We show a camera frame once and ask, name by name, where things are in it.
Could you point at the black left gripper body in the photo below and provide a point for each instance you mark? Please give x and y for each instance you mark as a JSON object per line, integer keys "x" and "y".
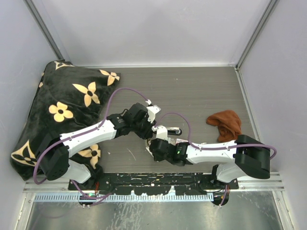
{"x": 143, "y": 129}

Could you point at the black floral cushion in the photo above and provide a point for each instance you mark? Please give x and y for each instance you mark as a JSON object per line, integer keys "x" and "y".
{"x": 67, "y": 99}

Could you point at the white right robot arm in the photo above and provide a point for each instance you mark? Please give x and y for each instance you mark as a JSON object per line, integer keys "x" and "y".
{"x": 244, "y": 156}

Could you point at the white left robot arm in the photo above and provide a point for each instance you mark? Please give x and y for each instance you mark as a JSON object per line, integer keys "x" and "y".
{"x": 55, "y": 153}

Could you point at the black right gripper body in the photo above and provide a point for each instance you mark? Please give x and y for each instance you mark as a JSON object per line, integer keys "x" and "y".
{"x": 159, "y": 158}

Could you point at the orange brown cloth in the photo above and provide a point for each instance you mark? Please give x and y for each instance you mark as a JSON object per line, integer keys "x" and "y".
{"x": 228, "y": 124}

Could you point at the black stapler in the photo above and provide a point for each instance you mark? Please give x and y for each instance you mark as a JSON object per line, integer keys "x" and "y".
{"x": 176, "y": 131}

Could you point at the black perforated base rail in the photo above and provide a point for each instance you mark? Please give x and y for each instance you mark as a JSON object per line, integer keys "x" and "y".
{"x": 183, "y": 183}

